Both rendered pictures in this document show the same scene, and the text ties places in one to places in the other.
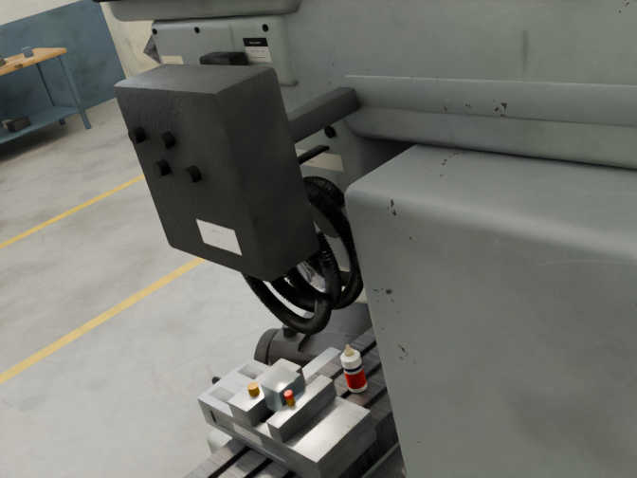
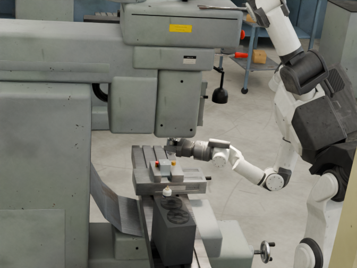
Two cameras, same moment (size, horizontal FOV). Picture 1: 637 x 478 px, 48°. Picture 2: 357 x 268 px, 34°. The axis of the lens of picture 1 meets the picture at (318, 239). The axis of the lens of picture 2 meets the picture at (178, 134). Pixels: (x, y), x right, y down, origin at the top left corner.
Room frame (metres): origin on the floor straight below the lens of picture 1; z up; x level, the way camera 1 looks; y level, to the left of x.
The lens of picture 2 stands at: (2.29, -2.07, 2.38)
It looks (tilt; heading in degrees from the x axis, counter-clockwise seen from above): 25 degrees down; 117
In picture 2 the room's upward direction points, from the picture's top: 5 degrees clockwise
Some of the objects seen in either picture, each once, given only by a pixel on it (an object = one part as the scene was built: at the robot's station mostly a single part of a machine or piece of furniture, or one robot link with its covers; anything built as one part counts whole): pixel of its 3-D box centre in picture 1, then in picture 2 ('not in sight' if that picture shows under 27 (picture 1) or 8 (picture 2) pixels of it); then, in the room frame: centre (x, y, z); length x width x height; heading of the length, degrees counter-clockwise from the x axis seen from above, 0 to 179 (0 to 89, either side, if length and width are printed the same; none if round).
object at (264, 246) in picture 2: not in sight; (258, 252); (1.59, 0.32, 0.63); 0.16 x 0.12 x 0.12; 38
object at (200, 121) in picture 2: not in sight; (200, 102); (1.28, 0.08, 1.45); 0.04 x 0.04 x 0.21; 38
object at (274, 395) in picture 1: (283, 391); (164, 167); (1.10, 0.13, 1.04); 0.06 x 0.05 x 0.06; 130
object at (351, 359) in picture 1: (353, 366); (167, 195); (1.20, 0.00, 0.98); 0.04 x 0.04 x 0.11
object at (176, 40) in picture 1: (272, 29); (170, 50); (1.16, -0.01, 1.68); 0.34 x 0.24 x 0.10; 38
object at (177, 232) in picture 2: not in sight; (172, 228); (1.39, -0.28, 1.03); 0.22 x 0.12 x 0.20; 135
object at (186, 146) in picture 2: not in sight; (191, 149); (1.28, 0.04, 1.23); 0.13 x 0.12 x 0.10; 107
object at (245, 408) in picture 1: (267, 391); (175, 170); (1.15, 0.17, 1.02); 0.15 x 0.06 x 0.04; 130
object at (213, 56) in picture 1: (216, 66); not in sight; (1.06, 0.08, 1.66); 0.12 x 0.04 x 0.04; 38
